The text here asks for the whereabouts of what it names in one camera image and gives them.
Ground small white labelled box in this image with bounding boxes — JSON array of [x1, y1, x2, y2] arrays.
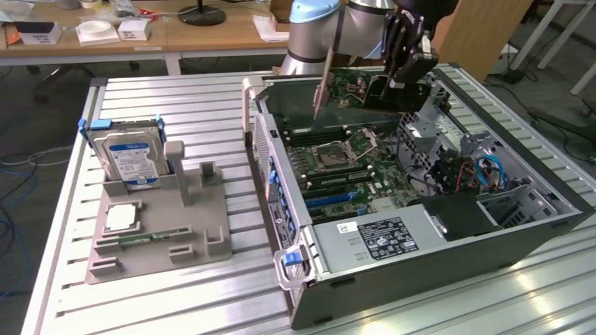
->
[[116, 18, 153, 43]]

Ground hard disk with blue caddy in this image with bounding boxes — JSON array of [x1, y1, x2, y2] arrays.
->
[[77, 116, 172, 192]]

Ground open PC case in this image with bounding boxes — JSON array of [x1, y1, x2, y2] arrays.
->
[[240, 64, 596, 331]]

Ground cardboard box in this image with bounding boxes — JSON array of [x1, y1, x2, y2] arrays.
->
[[268, 0, 294, 24]]

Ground stack of white papers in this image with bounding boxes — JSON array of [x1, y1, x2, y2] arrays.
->
[[252, 13, 292, 43]]

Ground green motherboard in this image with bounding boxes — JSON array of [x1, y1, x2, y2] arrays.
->
[[272, 68, 422, 225]]

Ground silver CPU chip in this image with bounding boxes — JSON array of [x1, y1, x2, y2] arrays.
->
[[104, 205, 140, 232]]

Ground white frame desk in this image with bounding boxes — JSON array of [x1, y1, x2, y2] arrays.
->
[[508, 0, 596, 96]]

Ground black RAM slot bank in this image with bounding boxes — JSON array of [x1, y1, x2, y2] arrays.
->
[[280, 125, 350, 147]]

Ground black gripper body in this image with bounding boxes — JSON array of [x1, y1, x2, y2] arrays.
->
[[393, 0, 462, 35]]

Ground installed black RAM stick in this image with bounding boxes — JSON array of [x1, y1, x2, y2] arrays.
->
[[308, 173, 377, 191], [304, 166, 373, 182]]

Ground wooden cabinet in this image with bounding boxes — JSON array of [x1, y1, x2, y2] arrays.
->
[[430, 0, 536, 82]]

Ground black round lamp base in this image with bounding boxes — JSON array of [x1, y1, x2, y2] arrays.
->
[[177, 0, 226, 27]]

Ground black plastic shroud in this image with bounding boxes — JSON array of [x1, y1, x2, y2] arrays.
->
[[421, 194, 502, 242]]

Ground black wire bundle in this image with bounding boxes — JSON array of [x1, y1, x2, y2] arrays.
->
[[394, 132, 450, 196]]

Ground red wire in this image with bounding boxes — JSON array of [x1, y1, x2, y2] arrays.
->
[[456, 161, 477, 193]]

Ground blue floor cable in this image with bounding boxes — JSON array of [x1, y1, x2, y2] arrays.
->
[[0, 153, 38, 302]]

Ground green RAM stick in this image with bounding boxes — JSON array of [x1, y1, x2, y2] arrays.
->
[[98, 231, 181, 246]]

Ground white box with black top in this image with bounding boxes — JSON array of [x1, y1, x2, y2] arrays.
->
[[14, 21, 64, 46]]

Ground graphics card with black cooler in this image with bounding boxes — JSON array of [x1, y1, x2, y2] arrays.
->
[[310, 43, 433, 121]]

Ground wooden desk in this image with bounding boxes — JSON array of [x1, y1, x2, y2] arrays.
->
[[0, 0, 301, 68]]

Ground blue slot retention clip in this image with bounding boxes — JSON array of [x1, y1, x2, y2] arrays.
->
[[266, 156, 281, 186]]

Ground silver drive cage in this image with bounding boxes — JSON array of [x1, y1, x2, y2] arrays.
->
[[401, 80, 468, 155]]

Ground silver power supply unit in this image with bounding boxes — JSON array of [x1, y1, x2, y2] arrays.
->
[[310, 204, 449, 281]]

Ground blue expansion slot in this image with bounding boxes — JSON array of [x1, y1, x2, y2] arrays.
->
[[304, 189, 350, 207]]

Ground black floor cable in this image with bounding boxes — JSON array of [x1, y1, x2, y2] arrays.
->
[[510, 69, 596, 162]]

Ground grey parts rack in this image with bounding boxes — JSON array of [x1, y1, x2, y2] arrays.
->
[[82, 140, 233, 286]]

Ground white floor cable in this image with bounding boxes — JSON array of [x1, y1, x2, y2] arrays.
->
[[0, 145, 76, 168]]

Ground metal socket cover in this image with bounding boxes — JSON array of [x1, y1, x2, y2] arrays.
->
[[344, 126, 381, 160]]

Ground silver disk bay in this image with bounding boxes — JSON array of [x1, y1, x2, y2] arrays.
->
[[476, 184, 560, 228]]

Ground office chair base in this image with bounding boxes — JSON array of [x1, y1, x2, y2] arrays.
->
[[26, 61, 141, 103]]

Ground blue wire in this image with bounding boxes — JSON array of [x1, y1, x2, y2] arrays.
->
[[473, 154, 509, 192]]

